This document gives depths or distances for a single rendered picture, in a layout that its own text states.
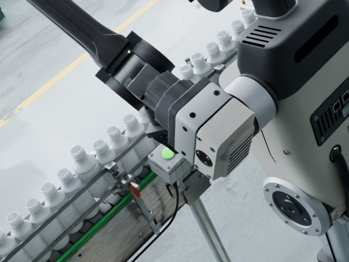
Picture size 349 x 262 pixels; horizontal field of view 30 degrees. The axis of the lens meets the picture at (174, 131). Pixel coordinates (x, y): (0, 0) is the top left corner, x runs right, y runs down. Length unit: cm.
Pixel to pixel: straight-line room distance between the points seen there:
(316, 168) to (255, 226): 179
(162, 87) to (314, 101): 27
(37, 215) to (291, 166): 77
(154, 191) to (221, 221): 120
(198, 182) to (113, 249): 34
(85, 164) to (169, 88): 75
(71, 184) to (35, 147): 243
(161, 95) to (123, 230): 87
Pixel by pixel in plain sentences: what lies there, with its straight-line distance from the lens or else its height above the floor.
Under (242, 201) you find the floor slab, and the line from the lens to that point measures 311.
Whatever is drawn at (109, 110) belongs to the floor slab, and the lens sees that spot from 412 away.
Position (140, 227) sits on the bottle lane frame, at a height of 88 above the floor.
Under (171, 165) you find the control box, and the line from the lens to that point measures 170.
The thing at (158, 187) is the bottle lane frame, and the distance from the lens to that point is 190.
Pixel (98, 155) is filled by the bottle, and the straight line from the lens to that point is 179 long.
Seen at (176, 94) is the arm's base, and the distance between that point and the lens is 104.
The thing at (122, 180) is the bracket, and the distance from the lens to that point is 175.
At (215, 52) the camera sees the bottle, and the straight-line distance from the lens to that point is 196.
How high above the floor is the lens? 215
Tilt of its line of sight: 36 degrees down
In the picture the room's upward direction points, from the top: 26 degrees counter-clockwise
